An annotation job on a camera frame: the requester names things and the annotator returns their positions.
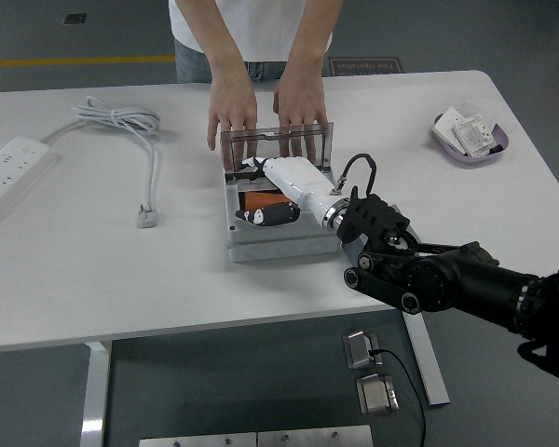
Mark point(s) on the dark floor hatch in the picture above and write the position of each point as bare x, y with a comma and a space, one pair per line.
74, 18

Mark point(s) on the clear plastic bag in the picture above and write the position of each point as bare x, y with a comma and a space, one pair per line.
475, 102

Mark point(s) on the person's left hand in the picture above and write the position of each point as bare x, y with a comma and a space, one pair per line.
300, 102

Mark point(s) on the white socket plate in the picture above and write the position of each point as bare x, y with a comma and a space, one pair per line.
473, 135

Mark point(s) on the white power strip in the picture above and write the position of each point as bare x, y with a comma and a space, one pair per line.
9, 172

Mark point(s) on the person's right forearm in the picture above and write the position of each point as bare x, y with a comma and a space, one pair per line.
209, 37

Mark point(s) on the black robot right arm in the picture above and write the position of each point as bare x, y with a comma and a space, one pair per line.
447, 279

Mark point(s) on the transparent hinged box lid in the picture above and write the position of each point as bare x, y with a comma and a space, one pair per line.
327, 149

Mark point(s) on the grey plastic electrical box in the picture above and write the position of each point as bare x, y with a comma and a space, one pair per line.
284, 242

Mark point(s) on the person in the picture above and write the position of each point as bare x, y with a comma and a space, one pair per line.
261, 28

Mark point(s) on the orange cylindrical battery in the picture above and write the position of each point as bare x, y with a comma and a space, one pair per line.
261, 199

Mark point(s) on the dark floor sign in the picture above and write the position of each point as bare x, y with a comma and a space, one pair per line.
365, 66

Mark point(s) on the purple plastic tray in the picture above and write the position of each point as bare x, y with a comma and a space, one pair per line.
466, 160

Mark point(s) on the metal foot pedal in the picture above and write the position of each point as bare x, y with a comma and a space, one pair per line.
358, 349
377, 396

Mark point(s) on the white cardboard packet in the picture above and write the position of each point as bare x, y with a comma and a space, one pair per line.
447, 125

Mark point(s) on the person's left forearm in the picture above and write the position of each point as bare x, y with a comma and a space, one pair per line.
314, 37

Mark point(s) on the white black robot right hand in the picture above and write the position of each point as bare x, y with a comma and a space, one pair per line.
293, 179

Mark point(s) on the person's right hand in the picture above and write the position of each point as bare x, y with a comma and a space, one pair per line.
233, 104

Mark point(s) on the metal base plate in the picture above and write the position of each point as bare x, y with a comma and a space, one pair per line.
195, 441
314, 437

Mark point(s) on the small black part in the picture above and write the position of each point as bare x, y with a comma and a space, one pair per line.
494, 149

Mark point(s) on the yellow floor tape line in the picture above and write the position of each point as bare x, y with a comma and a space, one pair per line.
74, 61

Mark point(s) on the white table leg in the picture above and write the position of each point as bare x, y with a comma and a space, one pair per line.
95, 396
431, 363

